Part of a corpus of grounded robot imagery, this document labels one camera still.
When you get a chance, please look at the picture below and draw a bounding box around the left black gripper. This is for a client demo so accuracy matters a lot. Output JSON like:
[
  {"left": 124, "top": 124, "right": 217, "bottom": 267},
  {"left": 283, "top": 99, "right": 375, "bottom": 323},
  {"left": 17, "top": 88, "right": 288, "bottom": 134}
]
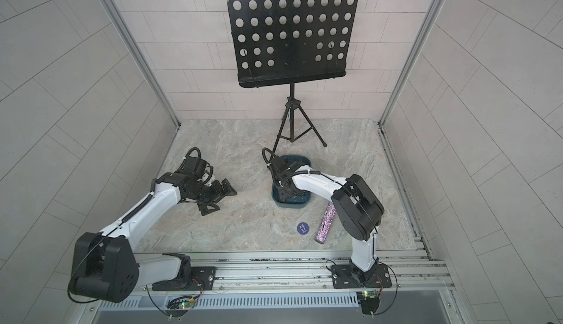
[{"left": 188, "top": 176, "right": 240, "bottom": 214}]

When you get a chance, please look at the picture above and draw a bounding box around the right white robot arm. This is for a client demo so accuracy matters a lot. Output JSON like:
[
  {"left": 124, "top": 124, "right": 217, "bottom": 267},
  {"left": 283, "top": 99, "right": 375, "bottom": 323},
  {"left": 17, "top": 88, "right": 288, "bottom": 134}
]
[{"left": 262, "top": 148, "right": 385, "bottom": 276}]

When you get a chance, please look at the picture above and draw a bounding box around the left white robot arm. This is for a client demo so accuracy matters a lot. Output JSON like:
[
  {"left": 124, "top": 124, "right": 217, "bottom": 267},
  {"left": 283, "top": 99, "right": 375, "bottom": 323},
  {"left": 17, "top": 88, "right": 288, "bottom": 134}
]
[{"left": 67, "top": 147, "right": 237, "bottom": 303}]

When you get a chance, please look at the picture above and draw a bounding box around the teal plastic storage box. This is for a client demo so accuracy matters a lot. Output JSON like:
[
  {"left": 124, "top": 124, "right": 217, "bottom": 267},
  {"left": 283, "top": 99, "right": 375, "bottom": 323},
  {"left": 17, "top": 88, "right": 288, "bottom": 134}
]
[{"left": 271, "top": 155, "right": 312, "bottom": 209}]

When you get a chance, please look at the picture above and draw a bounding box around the round purple lid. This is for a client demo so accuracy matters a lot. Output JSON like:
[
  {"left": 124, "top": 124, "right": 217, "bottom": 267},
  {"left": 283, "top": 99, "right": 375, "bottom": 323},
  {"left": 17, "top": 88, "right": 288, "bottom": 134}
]
[{"left": 296, "top": 222, "right": 310, "bottom": 235}]

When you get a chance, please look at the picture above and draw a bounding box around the purple glitter tube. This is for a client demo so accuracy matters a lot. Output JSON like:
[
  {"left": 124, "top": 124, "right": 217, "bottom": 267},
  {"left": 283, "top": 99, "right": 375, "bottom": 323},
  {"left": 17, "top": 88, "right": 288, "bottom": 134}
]
[{"left": 315, "top": 202, "right": 337, "bottom": 244}]

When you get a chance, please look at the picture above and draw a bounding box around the left circuit board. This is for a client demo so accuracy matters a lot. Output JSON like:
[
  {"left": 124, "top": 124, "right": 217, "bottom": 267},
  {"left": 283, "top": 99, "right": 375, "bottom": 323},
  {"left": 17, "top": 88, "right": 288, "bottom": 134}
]
[{"left": 165, "top": 296, "right": 199, "bottom": 318}]

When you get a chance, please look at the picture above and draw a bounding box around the circuit board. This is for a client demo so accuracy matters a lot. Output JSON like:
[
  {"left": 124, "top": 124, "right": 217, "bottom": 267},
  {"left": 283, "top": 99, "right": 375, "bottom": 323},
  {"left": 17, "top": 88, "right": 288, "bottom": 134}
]
[
  {"left": 165, "top": 296, "right": 199, "bottom": 318},
  {"left": 356, "top": 290, "right": 382, "bottom": 316}
]

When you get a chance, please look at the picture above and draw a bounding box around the black perforated music stand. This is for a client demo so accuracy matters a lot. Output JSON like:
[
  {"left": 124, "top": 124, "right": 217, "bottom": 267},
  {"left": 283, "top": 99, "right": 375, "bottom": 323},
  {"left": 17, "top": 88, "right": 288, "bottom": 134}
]
[{"left": 227, "top": 0, "right": 359, "bottom": 143}]

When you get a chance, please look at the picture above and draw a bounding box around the right circuit board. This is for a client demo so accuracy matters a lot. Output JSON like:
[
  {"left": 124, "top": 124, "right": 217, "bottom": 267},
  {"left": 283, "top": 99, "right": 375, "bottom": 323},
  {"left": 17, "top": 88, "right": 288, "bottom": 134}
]
[{"left": 356, "top": 290, "right": 382, "bottom": 316}]

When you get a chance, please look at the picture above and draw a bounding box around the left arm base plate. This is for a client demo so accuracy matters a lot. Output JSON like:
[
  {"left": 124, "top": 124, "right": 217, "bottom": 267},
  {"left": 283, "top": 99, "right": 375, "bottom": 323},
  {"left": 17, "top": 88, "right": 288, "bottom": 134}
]
[{"left": 152, "top": 267, "right": 216, "bottom": 292}]

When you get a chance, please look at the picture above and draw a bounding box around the aluminium mounting rail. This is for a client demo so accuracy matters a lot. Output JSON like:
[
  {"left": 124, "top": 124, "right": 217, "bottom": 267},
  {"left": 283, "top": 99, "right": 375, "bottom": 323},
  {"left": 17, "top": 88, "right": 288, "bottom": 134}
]
[{"left": 189, "top": 248, "right": 455, "bottom": 294}]

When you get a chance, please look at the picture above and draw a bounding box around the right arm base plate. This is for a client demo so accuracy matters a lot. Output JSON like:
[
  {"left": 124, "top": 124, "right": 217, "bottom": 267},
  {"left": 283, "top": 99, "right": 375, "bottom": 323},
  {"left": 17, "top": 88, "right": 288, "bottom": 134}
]
[{"left": 328, "top": 263, "right": 393, "bottom": 289}]

